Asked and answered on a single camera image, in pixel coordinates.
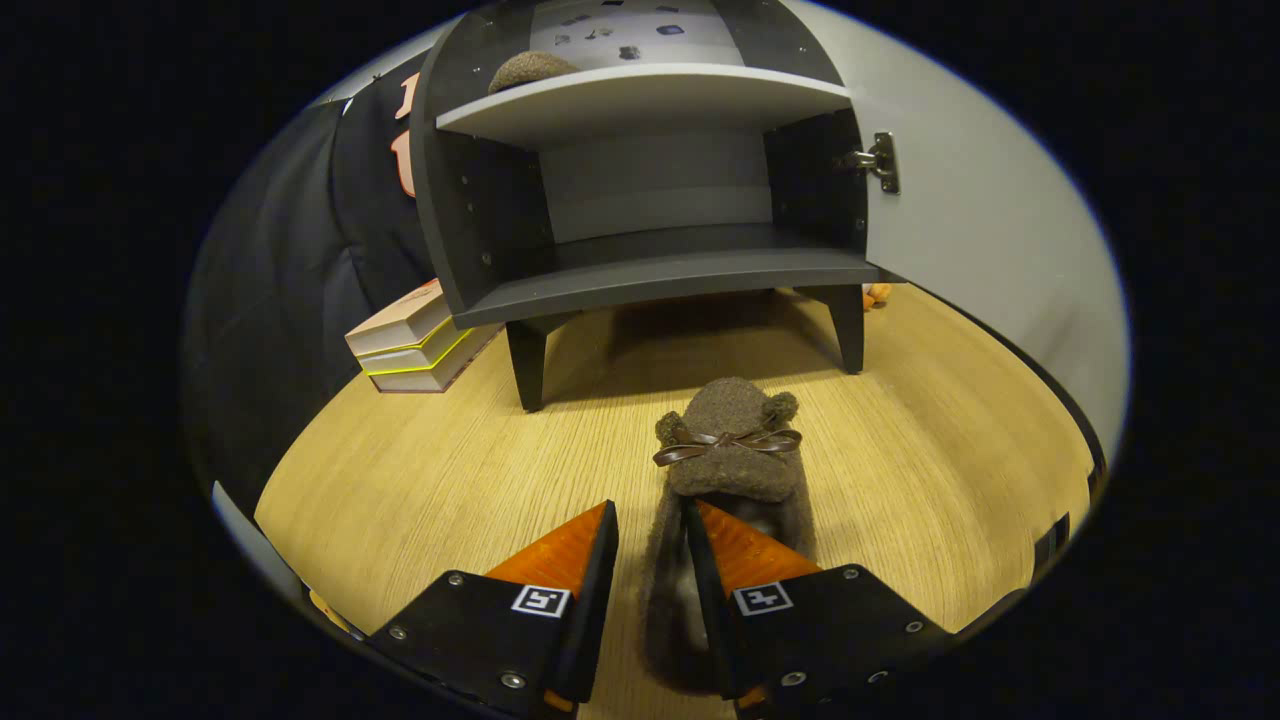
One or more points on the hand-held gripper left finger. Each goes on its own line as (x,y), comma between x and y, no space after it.
(590,620)

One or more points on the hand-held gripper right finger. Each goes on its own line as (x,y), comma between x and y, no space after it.
(708,610)

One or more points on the brown fuzzy slipper shoe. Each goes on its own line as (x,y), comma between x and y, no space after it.
(735,470)
(530,72)

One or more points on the dark grey shoe cabinet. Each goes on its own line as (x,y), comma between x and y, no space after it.
(650,275)

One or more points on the white cabinet shelf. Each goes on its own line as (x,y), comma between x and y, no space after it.
(640,100)

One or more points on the yellow edged book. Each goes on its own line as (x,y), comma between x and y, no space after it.
(415,358)

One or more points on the black backdrop cloth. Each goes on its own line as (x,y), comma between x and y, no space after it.
(290,250)

